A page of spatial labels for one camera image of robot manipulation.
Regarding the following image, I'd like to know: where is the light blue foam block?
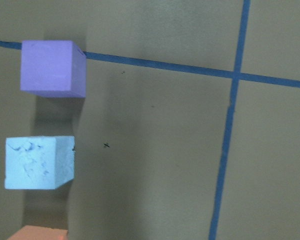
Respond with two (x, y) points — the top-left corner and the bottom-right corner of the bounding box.
(4, 136), (75, 190)

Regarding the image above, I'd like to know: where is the purple foam block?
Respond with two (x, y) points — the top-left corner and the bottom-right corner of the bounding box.
(20, 40), (87, 98)

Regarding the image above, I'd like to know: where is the orange foam block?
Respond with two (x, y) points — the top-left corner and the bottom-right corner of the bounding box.
(8, 225), (68, 240)

